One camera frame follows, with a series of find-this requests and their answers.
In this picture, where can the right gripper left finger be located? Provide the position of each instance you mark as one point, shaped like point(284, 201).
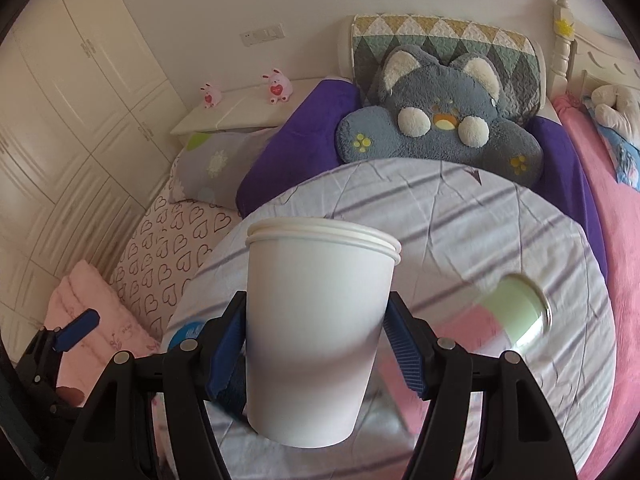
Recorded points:
point(114, 436)

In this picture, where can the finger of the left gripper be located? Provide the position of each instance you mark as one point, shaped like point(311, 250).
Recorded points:
point(67, 337)

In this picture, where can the white paper cup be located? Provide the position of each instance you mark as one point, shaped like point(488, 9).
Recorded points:
point(317, 291)

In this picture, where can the blue black tin can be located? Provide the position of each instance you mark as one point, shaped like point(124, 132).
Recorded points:
point(189, 330)

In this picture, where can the pink green cookie jar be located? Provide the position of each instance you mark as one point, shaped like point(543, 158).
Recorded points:
point(511, 317)

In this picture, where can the heart pattern bed sheet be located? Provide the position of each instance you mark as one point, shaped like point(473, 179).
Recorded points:
point(167, 248)

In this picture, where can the striped round table cloth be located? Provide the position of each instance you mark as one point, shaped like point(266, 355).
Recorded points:
point(460, 232)

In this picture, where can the cream wardrobe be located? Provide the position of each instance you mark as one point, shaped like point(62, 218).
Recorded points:
point(86, 144)

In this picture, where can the grey flower pillow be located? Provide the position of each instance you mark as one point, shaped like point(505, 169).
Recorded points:
point(212, 166)

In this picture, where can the pink bed blanket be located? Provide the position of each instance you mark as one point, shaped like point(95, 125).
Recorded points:
point(618, 208)

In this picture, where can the pink bunny figurine left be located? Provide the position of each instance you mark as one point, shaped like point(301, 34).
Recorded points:
point(212, 96)

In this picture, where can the pink bunny figurine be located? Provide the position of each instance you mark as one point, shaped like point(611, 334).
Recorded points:
point(212, 96)
point(280, 88)

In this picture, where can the white bedside shelf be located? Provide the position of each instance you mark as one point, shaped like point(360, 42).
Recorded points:
point(245, 108)

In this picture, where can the blue floral pillow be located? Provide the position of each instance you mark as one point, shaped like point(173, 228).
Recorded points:
point(624, 156)

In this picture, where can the purple blanket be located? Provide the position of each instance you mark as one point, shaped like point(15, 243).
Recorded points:
point(305, 147)

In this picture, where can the grey cat plush cushion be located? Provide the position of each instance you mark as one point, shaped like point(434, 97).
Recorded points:
point(436, 111)

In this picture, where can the pink bunny figurine right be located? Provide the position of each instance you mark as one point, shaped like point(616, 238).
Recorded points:
point(280, 88)

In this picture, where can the white plush toy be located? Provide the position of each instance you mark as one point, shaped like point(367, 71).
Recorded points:
point(617, 107)

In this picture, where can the cream wooden headboard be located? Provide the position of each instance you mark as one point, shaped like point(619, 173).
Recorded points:
point(583, 60)

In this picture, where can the quilted triangle pattern cushion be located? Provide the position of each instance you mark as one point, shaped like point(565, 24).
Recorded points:
point(519, 66)

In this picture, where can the white wall switch panel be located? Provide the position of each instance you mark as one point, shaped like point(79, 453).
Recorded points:
point(261, 35)

